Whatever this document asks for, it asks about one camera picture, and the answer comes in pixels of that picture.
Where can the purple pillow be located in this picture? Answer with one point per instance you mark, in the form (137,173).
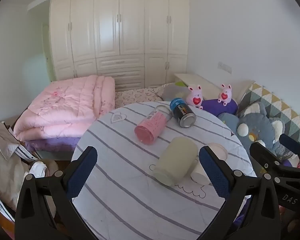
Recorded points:
(220,107)

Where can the beige garment pile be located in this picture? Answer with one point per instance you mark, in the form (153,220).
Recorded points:
(7,160)

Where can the heart print bed sheet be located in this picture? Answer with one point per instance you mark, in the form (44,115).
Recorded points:
(137,95)

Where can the white round lid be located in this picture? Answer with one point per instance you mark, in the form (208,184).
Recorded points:
(217,151)

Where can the blue and black can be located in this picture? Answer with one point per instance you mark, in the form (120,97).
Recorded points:
(183,113)

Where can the small white paper cup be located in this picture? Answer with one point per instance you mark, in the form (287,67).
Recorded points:
(198,175)

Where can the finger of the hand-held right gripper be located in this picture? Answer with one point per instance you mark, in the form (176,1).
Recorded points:
(295,146)
(263,155)

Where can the white wall socket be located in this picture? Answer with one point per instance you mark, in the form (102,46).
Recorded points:
(224,67)

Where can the purple folded blanket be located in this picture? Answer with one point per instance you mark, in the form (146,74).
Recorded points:
(50,143)

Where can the grey blue plush cushion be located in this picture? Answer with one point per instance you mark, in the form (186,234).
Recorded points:
(255,127)

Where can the striped cloth round table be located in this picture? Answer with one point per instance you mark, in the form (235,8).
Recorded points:
(130,180)

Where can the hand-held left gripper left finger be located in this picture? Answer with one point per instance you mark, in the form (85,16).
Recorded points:
(83,166)

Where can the pink plush rabbit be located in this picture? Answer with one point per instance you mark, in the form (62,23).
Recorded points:
(225,95)
(195,97)

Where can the clear cup with pink sleeve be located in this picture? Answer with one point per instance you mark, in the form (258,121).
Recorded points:
(151,125)

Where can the cream wardrobe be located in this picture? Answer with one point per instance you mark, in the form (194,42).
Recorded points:
(120,30)

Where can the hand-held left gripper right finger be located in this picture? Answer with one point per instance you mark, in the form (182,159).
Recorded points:
(212,167)

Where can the cream frosted cup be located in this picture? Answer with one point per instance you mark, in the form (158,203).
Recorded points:
(176,158)

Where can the triangle pattern cushion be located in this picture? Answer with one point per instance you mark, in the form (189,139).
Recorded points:
(275,102)

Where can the folded pink quilt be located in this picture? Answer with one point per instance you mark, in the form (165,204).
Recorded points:
(65,107)

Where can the grey pillow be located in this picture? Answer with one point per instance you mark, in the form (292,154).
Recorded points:
(173,91)

